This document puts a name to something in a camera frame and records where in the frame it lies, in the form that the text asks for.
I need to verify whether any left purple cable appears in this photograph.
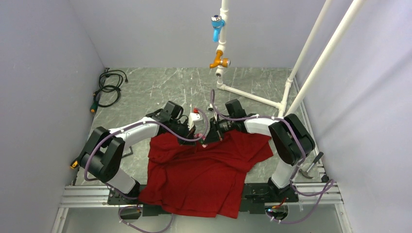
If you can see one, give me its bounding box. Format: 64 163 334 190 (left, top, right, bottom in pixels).
84 107 210 233

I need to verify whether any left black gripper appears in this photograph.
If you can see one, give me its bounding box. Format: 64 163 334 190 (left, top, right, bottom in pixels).
169 118 196 147

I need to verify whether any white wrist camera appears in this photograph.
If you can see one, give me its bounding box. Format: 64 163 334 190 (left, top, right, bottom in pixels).
188 109 205 132
206 103 214 112

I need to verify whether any orange valve tap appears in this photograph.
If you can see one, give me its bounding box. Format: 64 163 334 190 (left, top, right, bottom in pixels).
209 50 231 68

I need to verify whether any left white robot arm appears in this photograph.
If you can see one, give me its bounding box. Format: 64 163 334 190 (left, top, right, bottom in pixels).
71 101 202 204

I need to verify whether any white PVC pipe frame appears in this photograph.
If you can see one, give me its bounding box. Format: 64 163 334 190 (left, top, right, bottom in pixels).
215 0 368 118

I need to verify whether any black rectangular frame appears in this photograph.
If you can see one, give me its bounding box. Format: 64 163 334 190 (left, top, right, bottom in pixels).
122 147 134 158

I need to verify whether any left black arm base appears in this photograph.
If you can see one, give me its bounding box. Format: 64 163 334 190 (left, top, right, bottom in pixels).
106 184 170 219

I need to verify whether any blue valve tap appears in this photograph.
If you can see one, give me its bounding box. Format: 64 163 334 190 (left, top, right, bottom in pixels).
211 15 225 42

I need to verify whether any pink flower brooch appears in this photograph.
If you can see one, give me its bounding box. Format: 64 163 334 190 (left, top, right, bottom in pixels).
196 133 208 148

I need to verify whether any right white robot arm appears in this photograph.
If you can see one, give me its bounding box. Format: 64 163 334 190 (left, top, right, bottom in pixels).
204 99 315 201

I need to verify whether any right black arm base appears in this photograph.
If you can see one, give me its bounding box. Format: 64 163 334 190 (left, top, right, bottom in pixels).
240 181 299 221

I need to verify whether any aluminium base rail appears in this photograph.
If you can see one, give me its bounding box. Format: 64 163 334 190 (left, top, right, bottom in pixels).
52 183 352 233

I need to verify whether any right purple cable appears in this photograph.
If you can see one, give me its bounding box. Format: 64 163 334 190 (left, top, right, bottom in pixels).
209 89 335 225

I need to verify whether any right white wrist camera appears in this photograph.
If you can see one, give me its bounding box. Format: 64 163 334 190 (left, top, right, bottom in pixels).
206 103 214 112

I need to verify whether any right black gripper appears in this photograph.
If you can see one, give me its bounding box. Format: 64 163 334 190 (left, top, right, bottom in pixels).
203 116 235 145

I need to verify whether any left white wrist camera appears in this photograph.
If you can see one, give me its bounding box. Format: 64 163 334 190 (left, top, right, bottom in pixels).
188 109 205 132

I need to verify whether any red t-shirt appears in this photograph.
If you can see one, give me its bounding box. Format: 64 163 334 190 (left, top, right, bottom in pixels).
138 131 273 218

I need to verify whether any purple cable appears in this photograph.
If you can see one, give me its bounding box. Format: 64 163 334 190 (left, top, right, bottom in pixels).
84 107 210 233
209 89 335 225

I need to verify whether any yellow handled screwdriver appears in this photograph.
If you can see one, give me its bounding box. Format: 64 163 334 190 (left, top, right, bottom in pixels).
70 158 81 169

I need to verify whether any black coiled cable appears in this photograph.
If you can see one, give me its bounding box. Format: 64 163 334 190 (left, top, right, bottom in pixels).
90 67 129 113

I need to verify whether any claw hammer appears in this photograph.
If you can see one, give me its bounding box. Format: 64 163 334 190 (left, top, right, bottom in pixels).
298 151 324 179

